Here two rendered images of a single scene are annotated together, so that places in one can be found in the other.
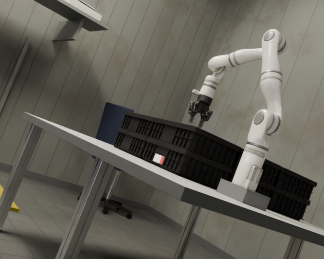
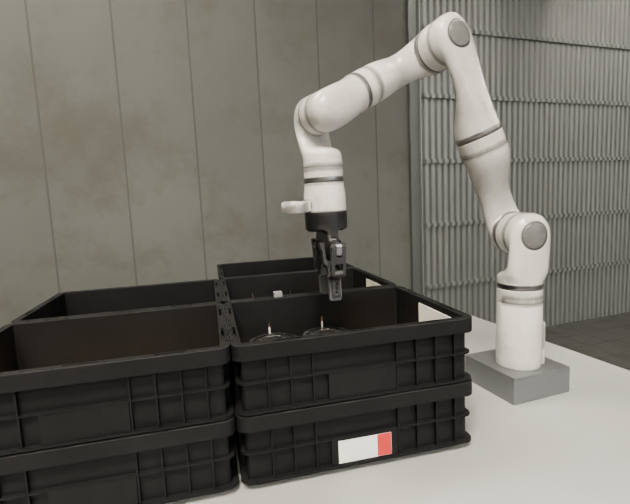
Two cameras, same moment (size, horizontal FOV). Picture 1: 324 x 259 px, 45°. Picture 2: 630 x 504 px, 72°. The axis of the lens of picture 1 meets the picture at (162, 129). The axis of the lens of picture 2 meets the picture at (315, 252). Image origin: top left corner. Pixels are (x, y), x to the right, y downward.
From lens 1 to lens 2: 193 cm
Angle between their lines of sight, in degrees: 75
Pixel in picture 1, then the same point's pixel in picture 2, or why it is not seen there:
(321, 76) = (22, 31)
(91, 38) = not seen: outside the picture
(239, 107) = not seen: outside the picture
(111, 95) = not seen: outside the picture
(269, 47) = (474, 64)
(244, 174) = (541, 346)
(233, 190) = (548, 383)
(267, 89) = (504, 167)
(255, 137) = (541, 274)
